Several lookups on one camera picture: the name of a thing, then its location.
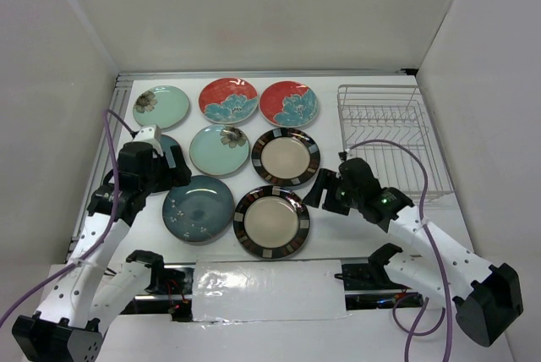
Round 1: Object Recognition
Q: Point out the red floral plate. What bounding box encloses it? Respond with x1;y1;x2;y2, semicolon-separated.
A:
198;78;259;124
259;80;319;128

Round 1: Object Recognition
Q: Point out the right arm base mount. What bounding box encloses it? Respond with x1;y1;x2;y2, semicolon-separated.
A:
334;261;424;311

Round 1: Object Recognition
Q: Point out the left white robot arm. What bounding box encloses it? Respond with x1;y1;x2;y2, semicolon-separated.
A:
12;142;191;361

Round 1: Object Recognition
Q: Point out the mint plate centre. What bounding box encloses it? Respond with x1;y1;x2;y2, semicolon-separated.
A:
189;124;250;176

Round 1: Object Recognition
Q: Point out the white taped cover panel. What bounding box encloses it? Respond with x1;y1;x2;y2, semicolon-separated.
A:
192;260;347;323

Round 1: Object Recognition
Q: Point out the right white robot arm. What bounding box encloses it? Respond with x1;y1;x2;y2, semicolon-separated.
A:
303;158;523;347

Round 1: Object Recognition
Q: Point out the wire dish rack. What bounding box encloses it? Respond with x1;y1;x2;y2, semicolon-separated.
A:
337;85;455;208

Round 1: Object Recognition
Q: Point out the mint plate back left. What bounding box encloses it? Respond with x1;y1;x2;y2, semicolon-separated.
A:
133;85;189;129

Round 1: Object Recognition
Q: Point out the brown rim plate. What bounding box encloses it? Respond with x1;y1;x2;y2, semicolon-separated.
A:
232;185;311;261
251;128;321;187

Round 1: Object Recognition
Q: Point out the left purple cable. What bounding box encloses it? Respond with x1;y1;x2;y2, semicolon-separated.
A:
0;108;140;329

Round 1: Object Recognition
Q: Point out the dark blue plate front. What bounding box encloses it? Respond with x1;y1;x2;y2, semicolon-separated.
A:
161;175;235;244

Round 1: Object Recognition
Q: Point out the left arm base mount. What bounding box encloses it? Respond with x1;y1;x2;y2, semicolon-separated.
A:
121;264;195;322

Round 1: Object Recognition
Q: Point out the dark blue plate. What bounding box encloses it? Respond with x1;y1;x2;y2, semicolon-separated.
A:
160;134;178;155
161;175;235;244

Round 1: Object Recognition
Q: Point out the mint plate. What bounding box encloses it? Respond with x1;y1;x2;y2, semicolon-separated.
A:
189;124;250;176
133;85;189;129

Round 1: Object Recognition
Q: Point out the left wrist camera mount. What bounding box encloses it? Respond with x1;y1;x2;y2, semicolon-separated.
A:
132;124;164;156

